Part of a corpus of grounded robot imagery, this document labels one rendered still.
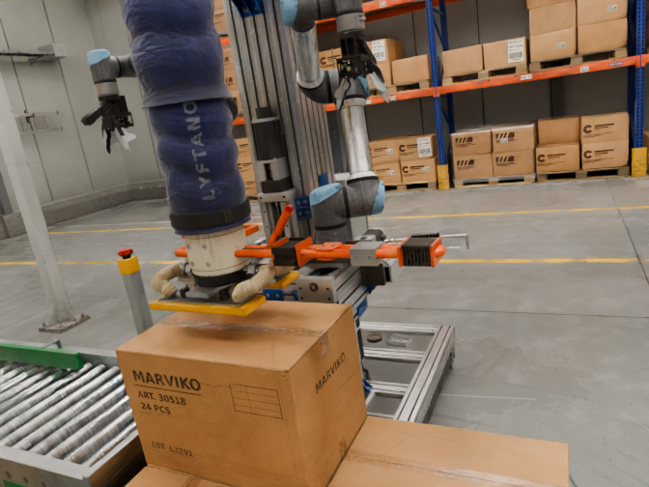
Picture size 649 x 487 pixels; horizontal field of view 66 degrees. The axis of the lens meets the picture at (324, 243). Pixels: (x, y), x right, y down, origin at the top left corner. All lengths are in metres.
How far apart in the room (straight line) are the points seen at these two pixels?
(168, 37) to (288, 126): 0.75
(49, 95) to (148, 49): 11.53
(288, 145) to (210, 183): 0.68
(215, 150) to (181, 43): 0.26
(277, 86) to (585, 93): 7.88
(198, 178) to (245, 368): 0.50
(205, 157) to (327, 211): 0.57
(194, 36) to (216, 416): 0.99
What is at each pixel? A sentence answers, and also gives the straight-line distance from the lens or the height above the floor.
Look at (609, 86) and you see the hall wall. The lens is 9.51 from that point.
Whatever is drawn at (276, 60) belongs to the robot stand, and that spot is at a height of 1.73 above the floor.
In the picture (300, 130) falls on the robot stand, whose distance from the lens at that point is 1.94.
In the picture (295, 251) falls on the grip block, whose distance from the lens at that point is 1.28.
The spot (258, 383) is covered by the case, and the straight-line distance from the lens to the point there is 1.32.
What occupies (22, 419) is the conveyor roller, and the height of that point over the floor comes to 0.54.
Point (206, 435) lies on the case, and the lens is 1.55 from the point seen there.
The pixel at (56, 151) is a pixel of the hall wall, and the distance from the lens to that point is 12.68.
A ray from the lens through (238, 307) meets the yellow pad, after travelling 1.33.
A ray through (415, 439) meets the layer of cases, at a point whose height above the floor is 0.54.
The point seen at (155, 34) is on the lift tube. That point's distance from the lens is 1.36.
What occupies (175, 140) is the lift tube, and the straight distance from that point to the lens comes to 1.36.
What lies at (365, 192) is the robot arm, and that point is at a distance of 1.75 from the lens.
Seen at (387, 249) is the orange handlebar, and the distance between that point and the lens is 1.20.
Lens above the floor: 1.53
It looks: 15 degrees down
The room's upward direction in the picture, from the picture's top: 9 degrees counter-clockwise
